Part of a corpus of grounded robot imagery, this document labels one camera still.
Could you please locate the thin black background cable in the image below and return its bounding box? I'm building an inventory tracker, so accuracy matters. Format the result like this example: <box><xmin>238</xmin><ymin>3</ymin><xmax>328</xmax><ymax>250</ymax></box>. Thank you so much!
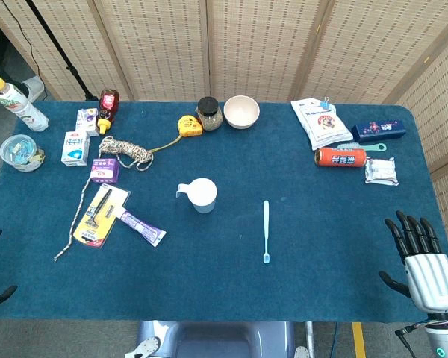
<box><xmin>0</xmin><ymin>0</ymin><xmax>48</xmax><ymax>101</ymax></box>

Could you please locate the dark blue long box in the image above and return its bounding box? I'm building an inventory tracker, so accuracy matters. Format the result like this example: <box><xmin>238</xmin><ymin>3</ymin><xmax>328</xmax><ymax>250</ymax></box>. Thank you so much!
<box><xmin>350</xmin><ymin>119</ymin><xmax>407</xmax><ymax>143</ymax></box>

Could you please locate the white cup with handle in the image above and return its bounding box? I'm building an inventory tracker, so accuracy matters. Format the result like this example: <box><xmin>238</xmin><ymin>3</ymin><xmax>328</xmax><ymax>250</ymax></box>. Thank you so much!
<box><xmin>176</xmin><ymin>178</ymin><xmax>218</xmax><ymax>214</ymax></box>

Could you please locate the beige bowl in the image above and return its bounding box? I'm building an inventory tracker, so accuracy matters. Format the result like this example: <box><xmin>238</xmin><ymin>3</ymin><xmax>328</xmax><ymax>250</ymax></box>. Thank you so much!
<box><xmin>223</xmin><ymin>95</ymin><xmax>261</xmax><ymax>130</ymax></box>

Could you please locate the teal scrub brush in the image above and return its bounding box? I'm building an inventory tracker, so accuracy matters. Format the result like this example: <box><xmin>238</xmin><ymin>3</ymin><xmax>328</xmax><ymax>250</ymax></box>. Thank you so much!
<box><xmin>337</xmin><ymin>142</ymin><xmax>388</xmax><ymax>153</ymax></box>

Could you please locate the black tripod stand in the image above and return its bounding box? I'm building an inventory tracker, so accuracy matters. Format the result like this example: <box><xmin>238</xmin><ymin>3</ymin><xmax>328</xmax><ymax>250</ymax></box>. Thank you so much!
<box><xmin>24</xmin><ymin>0</ymin><xmax>100</xmax><ymax>102</ymax></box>

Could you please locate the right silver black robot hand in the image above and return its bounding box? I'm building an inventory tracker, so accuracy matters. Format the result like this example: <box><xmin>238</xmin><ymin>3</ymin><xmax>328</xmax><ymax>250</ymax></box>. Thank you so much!
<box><xmin>379</xmin><ymin>210</ymin><xmax>448</xmax><ymax>314</ymax></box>

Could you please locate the white shoe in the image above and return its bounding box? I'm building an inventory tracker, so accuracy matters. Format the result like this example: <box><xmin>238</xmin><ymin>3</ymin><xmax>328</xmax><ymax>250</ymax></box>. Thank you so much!
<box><xmin>22</xmin><ymin>75</ymin><xmax>46</xmax><ymax>104</ymax></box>

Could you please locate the glass jar with black lid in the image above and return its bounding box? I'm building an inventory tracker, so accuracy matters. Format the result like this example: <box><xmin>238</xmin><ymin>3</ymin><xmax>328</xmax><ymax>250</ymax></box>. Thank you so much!
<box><xmin>195</xmin><ymin>96</ymin><xmax>224</xmax><ymax>131</ymax></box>

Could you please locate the purple white toothpaste tube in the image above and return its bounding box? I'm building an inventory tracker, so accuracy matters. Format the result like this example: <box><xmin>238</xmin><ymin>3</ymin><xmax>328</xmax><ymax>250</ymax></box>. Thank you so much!
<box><xmin>113</xmin><ymin>204</ymin><xmax>167</xmax><ymax>248</ymax></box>

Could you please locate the blue-grey robot torso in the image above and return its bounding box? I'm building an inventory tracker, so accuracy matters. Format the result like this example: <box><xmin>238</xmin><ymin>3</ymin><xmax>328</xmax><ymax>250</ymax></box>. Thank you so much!
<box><xmin>125</xmin><ymin>320</ymin><xmax>311</xmax><ymax>358</ymax></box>

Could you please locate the orange drink can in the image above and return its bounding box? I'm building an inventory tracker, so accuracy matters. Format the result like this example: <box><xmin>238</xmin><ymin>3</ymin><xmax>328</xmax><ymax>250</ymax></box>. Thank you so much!
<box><xmin>314</xmin><ymin>146</ymin><xmax>367</xmax><ymax>169</ymax></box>

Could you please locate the small white wrapped packet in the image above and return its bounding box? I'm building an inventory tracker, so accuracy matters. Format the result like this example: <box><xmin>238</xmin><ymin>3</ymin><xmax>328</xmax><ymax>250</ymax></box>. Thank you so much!
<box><xmin>364</xmin><ymin>157</ymin><xmax>399</xmax><ymax>186</ymax></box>

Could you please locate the white purple milk carton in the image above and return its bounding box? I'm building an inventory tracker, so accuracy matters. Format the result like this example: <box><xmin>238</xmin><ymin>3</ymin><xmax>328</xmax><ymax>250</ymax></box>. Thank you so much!
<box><xmin>75</xmin><ymin>107</ymin><xmax>100</xmax><ymax>137</ymax></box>

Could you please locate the red honey bottle yellow cap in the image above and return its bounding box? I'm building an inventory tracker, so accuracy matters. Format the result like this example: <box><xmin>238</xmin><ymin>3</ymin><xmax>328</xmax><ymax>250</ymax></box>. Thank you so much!
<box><xmin>97</xmin><ymin>88</ymin><xmax>120</xmax><ymax>136</ymax></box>

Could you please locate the light blue toothbrush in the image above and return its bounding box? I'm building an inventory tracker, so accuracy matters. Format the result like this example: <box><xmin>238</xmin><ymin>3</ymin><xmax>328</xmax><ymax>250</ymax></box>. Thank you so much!
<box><xmin>262</xmin><ymin>200</ymin><xmax>271</xmax><ymax>265</ymax></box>

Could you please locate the small purple box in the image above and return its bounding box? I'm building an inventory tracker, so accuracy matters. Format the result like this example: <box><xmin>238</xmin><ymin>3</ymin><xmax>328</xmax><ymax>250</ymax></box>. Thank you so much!
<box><xmin>90</xmin><ymin>157</ymin><xmax>121</xmax><ymax>185</ymax></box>

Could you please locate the yellow tape measure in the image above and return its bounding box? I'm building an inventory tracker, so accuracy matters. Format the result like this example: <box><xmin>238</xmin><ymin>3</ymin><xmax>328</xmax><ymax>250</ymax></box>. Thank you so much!
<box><xmin>149</xmin><ymin>114</ymin><xmax>204</xmax><ymax>154</ymax></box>

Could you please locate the clear tub of clips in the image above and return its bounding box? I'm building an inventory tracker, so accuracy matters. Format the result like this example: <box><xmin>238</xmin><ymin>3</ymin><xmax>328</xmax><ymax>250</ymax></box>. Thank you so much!
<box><xmin>0</xmin><ymin>134</ymin><xmax>46</xmax><ymax>173</ymax></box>

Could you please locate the blue tablecloth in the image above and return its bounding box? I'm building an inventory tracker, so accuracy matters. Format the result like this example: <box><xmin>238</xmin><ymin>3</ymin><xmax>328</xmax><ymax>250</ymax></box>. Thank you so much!
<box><xmin>0</xmin><ymin>101</ymin><xmax>448</xmax><ymax>324</ymax></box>

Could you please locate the braided multicolour rope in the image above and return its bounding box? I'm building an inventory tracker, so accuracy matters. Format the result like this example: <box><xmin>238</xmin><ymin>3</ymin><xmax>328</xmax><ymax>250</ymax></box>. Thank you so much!
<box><xmin>52</xmin><ymin>135</ymin><xmax>155</xmax><ymax>263</ymax></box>

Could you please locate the white drink bottle yellow cap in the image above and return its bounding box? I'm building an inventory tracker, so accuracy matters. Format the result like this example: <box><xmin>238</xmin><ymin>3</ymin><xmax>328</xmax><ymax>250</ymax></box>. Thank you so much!
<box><xmin>0</xmin><ymin>75</ymin><xmax>50</xmax><ymax>133</ymax></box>

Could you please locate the silver table leg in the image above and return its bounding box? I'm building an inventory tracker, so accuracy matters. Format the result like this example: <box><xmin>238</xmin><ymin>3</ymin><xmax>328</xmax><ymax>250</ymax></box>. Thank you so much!
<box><xmin>305</xmin><ymin>321</ymin><xmax>317</xmax><ymax>358</ymax></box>

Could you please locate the razor in yellow blister pack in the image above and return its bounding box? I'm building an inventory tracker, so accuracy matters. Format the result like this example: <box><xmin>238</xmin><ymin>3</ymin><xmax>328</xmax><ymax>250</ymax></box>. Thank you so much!
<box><xmin>72</xmin><ymin>183</ymin><xmax>131</xmax><ymax>249</ymax></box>

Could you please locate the white snack bag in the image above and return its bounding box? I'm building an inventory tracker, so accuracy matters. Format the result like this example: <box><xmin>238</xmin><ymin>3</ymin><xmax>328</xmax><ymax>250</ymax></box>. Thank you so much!
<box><xmin>290</xmin><ymin>97</ymin><xmax>354</xmax><ymax>151</ymax></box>

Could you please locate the white blue milk carton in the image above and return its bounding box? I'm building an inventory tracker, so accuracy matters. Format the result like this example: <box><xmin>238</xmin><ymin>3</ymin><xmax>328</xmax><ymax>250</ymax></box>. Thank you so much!
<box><xmin>60</xmin><ymin>130</ymin><xmax>91</xmax><ymax>167</ymax></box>

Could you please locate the blue floor cable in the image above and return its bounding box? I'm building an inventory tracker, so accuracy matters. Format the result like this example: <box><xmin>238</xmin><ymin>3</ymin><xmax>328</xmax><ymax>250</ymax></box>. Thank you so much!
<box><xmin>330</xmin><ymin>322</ymin><xmax>339</xmax><ymax>358</ymax></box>

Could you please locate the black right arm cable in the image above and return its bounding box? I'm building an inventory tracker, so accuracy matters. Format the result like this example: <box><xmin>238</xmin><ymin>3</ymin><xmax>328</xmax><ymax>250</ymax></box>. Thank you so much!
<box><xmin>394</xmin><ymin>322</ymin><xmax>434</xmax><ymax>358</ymax></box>

